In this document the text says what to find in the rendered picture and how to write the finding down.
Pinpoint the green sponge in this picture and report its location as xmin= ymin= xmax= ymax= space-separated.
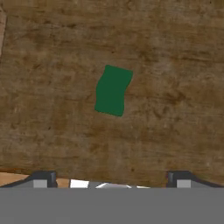
xmin=94 ymin=64 xmax=134 ymax=117

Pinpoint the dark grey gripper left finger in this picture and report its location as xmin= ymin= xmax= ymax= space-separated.
xmin=0 ymin=170 xmax=59 ymax=189

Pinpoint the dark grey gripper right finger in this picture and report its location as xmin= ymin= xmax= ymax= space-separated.
xmin=165 ymin=170 xmax=224 ymax=189

